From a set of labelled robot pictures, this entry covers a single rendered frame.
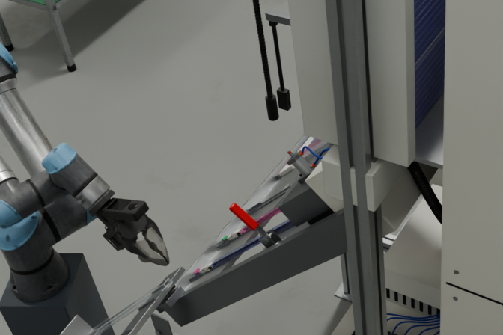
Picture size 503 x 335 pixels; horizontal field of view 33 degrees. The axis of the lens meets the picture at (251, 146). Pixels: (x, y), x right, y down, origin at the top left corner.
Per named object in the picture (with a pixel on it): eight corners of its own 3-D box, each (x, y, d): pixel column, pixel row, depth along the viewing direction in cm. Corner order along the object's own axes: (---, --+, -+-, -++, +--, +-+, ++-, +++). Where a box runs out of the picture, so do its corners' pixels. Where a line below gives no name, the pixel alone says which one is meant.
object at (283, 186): (180, 311, 186) (170, 300, 185) (328, 132, 224) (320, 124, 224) (218, 292, 170) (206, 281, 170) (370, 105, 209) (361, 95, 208)
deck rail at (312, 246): (180, 327, 186) (161, 307, 185) (186, 320, 187) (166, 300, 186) (370, 242, 128) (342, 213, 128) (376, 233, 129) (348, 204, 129)
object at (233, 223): (186, 320, 187) (163, 297, 186) (333, 141, 225) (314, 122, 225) (188, 319, 186) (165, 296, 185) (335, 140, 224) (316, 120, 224)
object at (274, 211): (226, 244, 193) (221, 239, 193) (230, 239, 194) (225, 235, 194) (351, 170, 153) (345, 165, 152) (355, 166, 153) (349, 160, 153)
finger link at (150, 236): (168, 260, 198) (140, 232, 197) (178, 253, 193) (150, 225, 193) (160, 269, 196) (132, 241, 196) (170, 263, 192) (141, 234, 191)
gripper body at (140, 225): (139, 232, 199) (103, 196, 198) (153, 222, 192) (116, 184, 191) (119, 254, 195) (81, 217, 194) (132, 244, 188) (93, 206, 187)
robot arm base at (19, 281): (4, 302, 215) (-9, 277, 209) (22, 256, 226) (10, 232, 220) (61, 302, 212) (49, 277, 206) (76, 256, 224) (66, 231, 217)
